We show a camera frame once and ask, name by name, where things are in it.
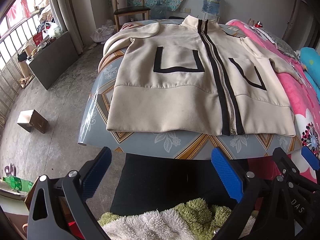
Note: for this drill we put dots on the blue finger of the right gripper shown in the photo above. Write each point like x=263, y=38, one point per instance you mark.
x=309, y=156
x=284, y=164

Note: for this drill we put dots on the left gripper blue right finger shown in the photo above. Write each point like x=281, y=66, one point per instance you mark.
x=227, y=174

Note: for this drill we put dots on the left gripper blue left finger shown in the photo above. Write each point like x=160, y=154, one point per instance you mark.
x=93, y=171

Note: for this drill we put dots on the cream jacket with black trim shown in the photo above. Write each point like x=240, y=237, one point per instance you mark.
x=194, y=77

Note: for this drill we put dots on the fruit pattern table cloth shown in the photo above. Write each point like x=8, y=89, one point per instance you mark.
x=178, y=144

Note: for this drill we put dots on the pink floral blanket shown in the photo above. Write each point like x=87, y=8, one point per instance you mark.
x=302, y=97

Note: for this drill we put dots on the green plastic bottle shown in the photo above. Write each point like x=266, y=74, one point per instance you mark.
x=18, y=183

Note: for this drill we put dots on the brown cardboard box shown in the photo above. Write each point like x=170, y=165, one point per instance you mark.
x=30, y=119

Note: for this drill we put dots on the blue pillow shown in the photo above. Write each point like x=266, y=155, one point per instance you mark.
x=310, y=60

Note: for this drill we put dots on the grey lace cloth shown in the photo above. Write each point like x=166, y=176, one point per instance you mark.
x=280, y=44

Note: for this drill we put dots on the dark grey cabinet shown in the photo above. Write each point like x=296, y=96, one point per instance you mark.
x=51, y=62

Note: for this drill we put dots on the white plastic bag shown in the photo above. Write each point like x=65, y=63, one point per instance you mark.
x=102, y=34

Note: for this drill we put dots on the blue water jug on dispenser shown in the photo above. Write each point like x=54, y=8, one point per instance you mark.
x=211, y=7

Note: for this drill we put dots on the wooden chair with black seat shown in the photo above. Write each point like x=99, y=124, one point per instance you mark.
x=141, y=8

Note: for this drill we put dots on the empty clear water jug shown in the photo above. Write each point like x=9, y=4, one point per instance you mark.
x=158, y=12

